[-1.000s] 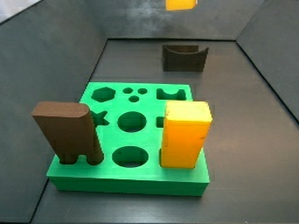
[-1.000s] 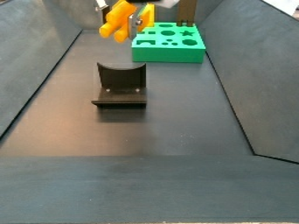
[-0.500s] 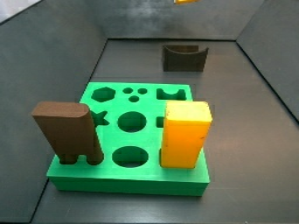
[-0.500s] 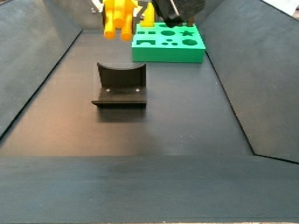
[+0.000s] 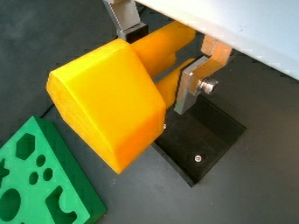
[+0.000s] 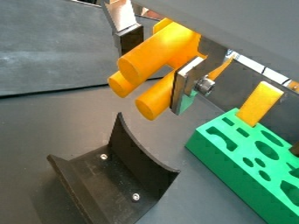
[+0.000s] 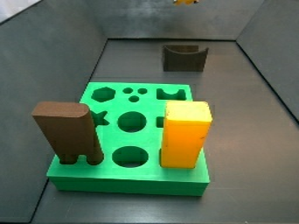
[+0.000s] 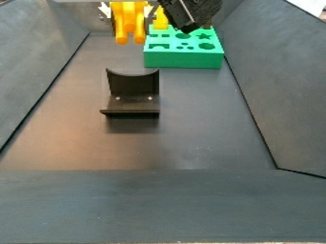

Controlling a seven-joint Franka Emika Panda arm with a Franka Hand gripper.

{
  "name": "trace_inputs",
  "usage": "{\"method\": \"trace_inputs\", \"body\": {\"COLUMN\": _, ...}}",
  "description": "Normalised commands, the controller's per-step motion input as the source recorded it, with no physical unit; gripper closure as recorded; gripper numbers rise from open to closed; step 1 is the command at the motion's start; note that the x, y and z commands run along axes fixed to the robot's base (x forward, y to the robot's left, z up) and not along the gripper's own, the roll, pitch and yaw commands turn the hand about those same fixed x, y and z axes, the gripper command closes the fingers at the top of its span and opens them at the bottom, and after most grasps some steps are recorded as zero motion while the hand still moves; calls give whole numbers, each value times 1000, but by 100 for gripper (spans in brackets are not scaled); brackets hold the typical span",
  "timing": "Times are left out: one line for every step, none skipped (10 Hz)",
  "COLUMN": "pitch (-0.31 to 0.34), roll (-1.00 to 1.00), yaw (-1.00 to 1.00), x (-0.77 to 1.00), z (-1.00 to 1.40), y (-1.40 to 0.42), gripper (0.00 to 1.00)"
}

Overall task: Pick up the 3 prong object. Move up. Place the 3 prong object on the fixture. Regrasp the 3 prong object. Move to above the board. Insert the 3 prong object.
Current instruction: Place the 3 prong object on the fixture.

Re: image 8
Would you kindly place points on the yellow three prong object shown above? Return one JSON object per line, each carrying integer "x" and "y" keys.
{"x": 128, "y": 21}

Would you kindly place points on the black curved fixture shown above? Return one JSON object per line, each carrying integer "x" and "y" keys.
{"x": 133, "y": 93}

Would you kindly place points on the brown two prong block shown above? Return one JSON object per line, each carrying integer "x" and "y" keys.
{"x": 207, "y": 24}

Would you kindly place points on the green shape sorter block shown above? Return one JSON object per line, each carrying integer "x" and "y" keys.
{"x": 172, "y": 49}

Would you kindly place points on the yellow rectangular block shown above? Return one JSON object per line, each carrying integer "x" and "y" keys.
{"x": 160, "y": 21}

